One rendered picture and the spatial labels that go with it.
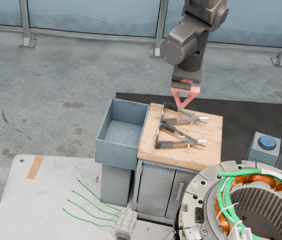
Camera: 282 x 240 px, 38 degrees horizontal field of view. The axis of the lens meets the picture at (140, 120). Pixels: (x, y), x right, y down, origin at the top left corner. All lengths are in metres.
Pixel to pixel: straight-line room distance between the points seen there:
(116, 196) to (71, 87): 1.74
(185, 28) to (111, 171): 0.46
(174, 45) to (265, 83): 2.42
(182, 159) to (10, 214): 0.53
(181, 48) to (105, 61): 2.31
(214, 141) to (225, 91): 1.98
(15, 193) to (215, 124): 0.61
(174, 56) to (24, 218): 0.64
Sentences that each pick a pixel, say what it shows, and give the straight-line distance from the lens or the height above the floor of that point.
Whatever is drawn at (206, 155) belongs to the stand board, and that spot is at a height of 1.06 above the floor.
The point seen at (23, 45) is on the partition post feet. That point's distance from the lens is 3.30.
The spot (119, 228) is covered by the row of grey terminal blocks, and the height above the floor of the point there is 0.82.
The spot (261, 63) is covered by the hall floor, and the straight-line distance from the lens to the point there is 3.44.
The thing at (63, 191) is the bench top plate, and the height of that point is 0.78.
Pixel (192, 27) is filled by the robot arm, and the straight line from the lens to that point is 0.87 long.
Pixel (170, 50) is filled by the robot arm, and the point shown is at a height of 1.33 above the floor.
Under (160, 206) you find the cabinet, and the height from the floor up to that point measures 0.86.
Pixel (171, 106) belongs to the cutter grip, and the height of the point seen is 1.09.
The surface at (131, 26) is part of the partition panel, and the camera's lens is 3.14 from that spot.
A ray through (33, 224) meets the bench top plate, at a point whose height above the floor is 0.78.
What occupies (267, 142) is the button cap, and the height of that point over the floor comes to 1.04.
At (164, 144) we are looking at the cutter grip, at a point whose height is 1.09.
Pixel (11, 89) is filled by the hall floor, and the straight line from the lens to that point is 2.88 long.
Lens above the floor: 1.79
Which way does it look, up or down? 43 degrees down
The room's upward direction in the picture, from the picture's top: 7 degrees clockwise
